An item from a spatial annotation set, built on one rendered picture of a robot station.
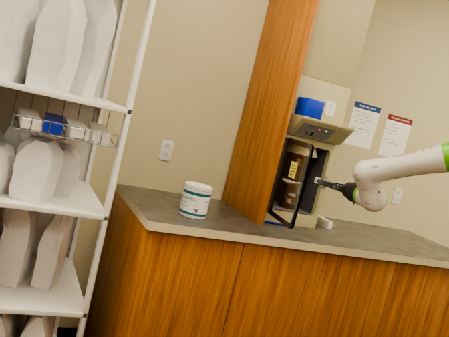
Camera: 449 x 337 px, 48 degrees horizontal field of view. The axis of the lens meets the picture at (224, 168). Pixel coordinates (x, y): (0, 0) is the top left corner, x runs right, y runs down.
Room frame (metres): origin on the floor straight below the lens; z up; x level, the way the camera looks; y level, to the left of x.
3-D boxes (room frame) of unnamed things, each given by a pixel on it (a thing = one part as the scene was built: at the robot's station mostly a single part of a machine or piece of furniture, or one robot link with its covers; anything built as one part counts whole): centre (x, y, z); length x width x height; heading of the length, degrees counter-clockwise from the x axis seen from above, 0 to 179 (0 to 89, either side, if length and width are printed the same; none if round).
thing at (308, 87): (2.76, -0.35, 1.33); 0.32 x 0.25 x 0.77; 114
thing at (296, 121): (2.59, -0.43, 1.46); 0.32 x 0.12 x 0.10; 114
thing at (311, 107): (2.55, -0.34, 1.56); 0.10 x 0.10 x 0.09; 24
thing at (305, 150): (2.42, -0.32, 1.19); 0.30 x 0.01 x 0.40; 17
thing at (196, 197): (2.32, 0.10, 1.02); 0.13 x 0.13 x 0.15
